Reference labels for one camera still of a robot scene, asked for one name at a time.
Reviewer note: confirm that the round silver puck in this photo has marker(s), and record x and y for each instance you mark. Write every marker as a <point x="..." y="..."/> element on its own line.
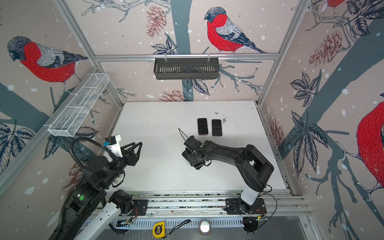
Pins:
<point x="204" y="227"/>

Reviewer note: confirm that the yellow tape measure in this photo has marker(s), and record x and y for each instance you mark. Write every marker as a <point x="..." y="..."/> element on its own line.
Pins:
<point x="159" y="230"/>

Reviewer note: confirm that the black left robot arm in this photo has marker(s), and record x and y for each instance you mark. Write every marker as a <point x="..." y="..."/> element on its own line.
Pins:
<point x="91" y="190"/>

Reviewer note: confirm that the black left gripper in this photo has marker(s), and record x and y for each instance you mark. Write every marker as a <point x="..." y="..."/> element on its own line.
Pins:
<point x="132" y="160"/>

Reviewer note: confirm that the white phone face down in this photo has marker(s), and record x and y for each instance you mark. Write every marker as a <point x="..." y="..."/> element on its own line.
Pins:
<point x="217" y="127"/>

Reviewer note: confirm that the pink purple phone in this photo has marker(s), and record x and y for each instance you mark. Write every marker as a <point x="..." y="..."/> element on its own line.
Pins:
<point x="202" y="126"/>

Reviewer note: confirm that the black phone case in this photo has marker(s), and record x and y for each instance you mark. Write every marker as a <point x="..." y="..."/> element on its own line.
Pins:
<point x="196" y="163"/>

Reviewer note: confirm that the small circuit board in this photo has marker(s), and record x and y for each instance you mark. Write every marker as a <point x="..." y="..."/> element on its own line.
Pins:
<point x="123" y="223"/>

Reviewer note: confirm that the black wall basket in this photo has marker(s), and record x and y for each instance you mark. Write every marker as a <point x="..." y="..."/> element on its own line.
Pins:
<point x="186" y="69"/>

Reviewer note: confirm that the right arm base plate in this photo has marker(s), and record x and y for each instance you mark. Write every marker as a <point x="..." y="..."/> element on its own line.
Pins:
<point x="239" y="207"/>

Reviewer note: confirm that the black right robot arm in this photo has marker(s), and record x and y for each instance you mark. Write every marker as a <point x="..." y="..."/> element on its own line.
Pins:
<point x="252" y="165"/>

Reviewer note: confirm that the white wire mesh basket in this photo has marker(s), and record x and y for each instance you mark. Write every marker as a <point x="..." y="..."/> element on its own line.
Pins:
<point x="81" y="102"/>

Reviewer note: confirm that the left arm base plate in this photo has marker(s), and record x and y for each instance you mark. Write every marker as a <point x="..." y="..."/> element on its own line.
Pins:
<point x="139" y="208"/>

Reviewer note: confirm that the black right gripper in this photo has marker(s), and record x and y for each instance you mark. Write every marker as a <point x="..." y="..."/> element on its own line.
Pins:
<point x="191" y="153"/>

